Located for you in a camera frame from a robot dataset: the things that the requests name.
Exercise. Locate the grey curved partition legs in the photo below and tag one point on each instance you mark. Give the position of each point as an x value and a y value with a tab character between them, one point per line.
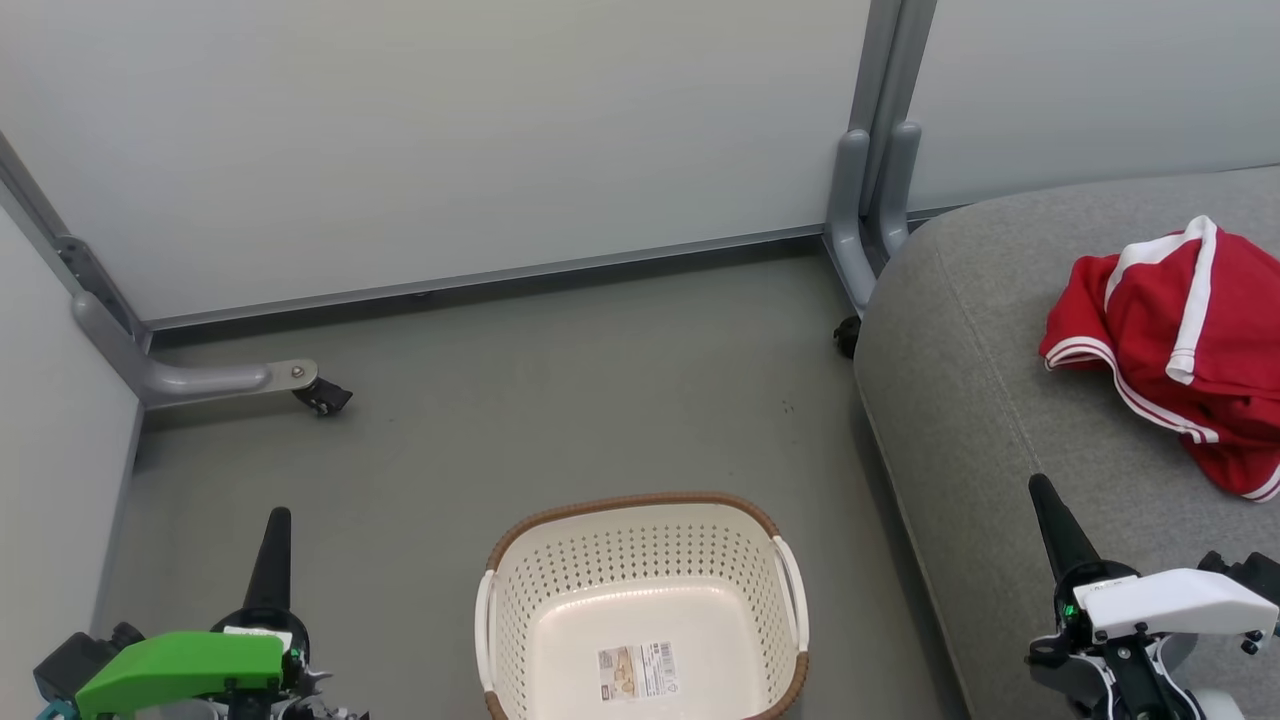
850	220

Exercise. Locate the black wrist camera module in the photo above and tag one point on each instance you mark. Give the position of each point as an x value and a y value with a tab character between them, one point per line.
1245	570
75	655

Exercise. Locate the black left wrist camera module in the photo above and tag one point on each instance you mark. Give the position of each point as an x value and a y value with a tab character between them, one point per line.
75	655

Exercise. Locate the printed basket sticker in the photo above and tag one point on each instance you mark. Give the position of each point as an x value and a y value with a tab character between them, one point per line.
638	670

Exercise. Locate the beige perforated laundry basket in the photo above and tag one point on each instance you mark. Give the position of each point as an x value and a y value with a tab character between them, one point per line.
640	560

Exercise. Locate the red white-striped garment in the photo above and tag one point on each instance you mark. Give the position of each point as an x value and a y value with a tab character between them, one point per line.
1150	330

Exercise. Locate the black right wrist camera module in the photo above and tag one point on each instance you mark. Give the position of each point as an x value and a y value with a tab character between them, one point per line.
1245	570

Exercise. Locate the aluminium partition bottom rail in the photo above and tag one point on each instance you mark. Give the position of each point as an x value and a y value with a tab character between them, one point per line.
480	278

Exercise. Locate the grey partition foot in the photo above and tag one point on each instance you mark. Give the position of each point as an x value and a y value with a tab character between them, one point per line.
190	380

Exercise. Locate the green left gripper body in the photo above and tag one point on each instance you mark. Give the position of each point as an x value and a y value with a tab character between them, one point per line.
180	665

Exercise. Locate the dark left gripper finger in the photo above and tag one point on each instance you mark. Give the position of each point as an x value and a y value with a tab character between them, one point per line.
272	570

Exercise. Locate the black caster wheel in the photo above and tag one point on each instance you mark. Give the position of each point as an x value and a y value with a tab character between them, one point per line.
322	398

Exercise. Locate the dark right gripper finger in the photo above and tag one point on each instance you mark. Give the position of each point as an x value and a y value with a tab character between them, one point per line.
1062	535

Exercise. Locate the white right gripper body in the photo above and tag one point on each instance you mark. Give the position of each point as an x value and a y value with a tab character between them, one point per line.
1170	600

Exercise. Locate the grey fabric sofa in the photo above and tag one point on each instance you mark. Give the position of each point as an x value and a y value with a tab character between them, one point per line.
980	400

